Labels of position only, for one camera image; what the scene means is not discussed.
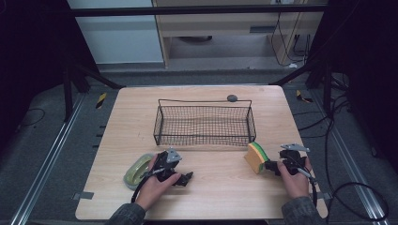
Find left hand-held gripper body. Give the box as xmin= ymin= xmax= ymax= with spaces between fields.
xmin=153 ymin=147 xmax=183 ymax=184

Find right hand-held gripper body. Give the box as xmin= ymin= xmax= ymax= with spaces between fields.
xmin=279 ymin=142 xmax=311 ymax=176

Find green and yellow sponge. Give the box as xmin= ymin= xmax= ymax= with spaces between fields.
xmin=243 ymin=141 xmax=270 ymax=175

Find green scrub brush with handle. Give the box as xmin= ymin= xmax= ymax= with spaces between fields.
xmin=123 ymin=152 xmax=156 ymax=191

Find black wire mesh basket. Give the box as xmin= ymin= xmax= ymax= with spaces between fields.
xmin=152 ymin=98 xmax=257 ymax=147

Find person's right hand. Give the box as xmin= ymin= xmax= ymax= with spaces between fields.
xmin=276 ymin=157 xmax=313 ymax=201

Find person's left hand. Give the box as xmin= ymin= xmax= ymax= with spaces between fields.
xmin=134 ymin=154 xmax=182 ymax=212

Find grey tape piece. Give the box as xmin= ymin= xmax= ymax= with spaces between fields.
xmin=71 ymin=191 xmax=95 ymax=201
xmin=315 ymin=191 xmax=332 ymax=202

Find yellow and black tape strip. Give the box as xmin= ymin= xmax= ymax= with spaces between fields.
xmin=95 ymin=92 xmax=108 ymax=110
xmin=295 ymin=89 xmax=314 ymax=104

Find black metal stand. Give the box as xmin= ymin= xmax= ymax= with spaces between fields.
xmin=61 ymin=60 xmax=127 ymax=124
xmin=268 ymin=55 xmax=334 ymax=115

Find black curtain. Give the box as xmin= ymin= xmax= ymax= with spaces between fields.
xmin=0 ymin=0 xmax=100 ymax=154
xmin=304 ymin=0 xmax=398 ymax=176

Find white cabinet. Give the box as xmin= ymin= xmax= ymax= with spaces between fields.
xmin=67 ymin=0 xmax=165 ymax=66

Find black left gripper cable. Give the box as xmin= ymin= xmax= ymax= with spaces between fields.
xmin=130 ymin=167 xmax=167 ymax=204

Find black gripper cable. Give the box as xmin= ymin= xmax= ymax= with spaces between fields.
xmin=295 ymin=167 xmax=390 ymax=223
xmin=130 ymin=167 xmax=167 ymax=204

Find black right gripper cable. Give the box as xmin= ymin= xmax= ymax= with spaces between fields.
xmin=295 ymin=167 xmax=390 ymax=223

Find black floor cable bundle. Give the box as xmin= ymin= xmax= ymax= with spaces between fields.
xmin=292 ymin=73 xmax=355 ymax=140

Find aluminium floor rail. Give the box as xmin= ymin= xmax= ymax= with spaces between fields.
xmin=8 ymin=93 xmax=86 ymax=225
xmin=309 ymin=90 xmax=392 ymax=225

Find black cables under desk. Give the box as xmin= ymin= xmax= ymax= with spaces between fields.
xmin=269 ymin=12 xmax=314 ymax=68

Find black horizontal frame bar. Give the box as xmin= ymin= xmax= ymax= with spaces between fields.
xmin=69 ymin=4 xmax=329 ymax=18

